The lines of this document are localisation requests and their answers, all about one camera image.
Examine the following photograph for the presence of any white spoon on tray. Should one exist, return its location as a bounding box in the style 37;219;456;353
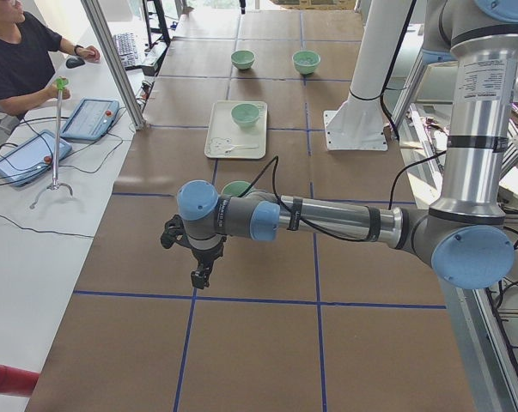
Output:
221;144;259;154

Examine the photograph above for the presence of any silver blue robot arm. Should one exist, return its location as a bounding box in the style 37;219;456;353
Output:
161;1;518;289

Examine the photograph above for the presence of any blue teach pendant far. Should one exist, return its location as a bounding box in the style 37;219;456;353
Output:
60;98;120;142

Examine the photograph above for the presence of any black keyboard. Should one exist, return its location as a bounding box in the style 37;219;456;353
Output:
113;33;140;70

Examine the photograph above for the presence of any blue teach pendant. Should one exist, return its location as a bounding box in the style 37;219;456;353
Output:
60;98;120;142
0;130;57;186

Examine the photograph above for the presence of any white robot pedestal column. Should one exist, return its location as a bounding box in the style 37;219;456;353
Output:
324;0;416;151

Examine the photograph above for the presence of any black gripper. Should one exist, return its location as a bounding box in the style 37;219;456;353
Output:
160;215;226;288

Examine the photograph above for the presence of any blue teach pendant near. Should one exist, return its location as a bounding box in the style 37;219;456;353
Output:
0;130;57;186

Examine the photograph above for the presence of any silver grabber stick green handle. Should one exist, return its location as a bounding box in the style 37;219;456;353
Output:
29;77;73;209

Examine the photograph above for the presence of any aluminium frame post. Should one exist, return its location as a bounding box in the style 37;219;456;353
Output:
81;0;146;130

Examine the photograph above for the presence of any red cylinder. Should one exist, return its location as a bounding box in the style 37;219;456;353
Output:
0;364;40;397

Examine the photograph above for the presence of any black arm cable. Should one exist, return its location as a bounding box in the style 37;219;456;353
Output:
249;154;448;242

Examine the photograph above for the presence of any green bowl on tray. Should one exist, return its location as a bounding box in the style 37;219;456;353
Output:
230;103;260;128

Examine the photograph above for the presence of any white rectangular tray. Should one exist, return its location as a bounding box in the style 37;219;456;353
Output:
204;100;268;160

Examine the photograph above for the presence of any green bowl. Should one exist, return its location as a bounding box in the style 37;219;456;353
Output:
230;50;255;70
292;51;321;76
221;180;255;197
230;103;260;128

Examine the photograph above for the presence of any black computer mouse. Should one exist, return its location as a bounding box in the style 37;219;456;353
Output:
65;56;86;69

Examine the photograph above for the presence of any person in black shirt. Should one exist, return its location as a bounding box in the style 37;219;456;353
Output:
0;1;101;118

